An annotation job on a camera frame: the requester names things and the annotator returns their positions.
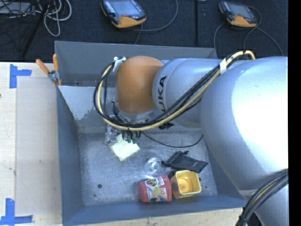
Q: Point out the pale yellow sponge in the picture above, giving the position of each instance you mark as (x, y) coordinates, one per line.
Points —
(124, 149)

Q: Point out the grey metal bin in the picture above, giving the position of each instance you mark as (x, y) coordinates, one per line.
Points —
(105, 173)

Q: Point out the clear glass cup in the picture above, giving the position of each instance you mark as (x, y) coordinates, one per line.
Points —
(152, 166)

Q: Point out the red printed can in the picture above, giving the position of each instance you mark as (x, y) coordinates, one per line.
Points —
(155, 189)

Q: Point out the pale wood flat board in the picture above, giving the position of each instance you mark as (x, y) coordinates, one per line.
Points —
(37, 138)

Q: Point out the black cloth pouch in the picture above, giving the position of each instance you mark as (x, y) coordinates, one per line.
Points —
(185, 162)

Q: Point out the yellow plastic cup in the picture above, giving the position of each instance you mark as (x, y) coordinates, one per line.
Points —
(187, 185)

